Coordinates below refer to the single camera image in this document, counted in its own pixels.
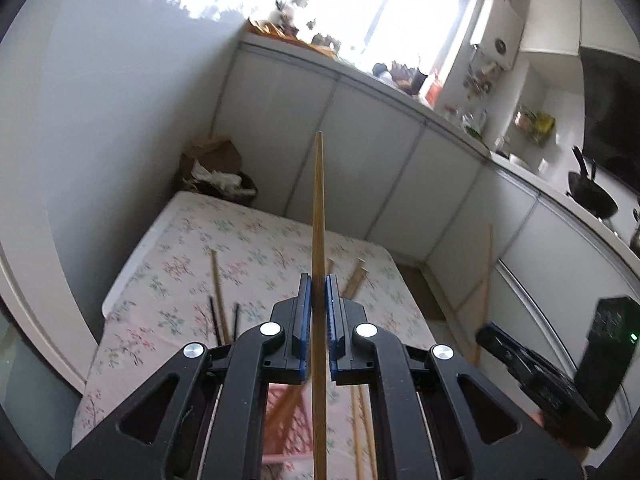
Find pink perforated utensil holder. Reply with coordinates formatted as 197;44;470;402
262;382;314;465

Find white water heater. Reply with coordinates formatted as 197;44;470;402
470;0;524;70

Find brown cardboard box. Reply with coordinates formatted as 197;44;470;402
175;136;258;207

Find floral tablecloth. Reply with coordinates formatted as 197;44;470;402
71;190;436;480

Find black wok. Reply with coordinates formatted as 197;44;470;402
566;145;618;221

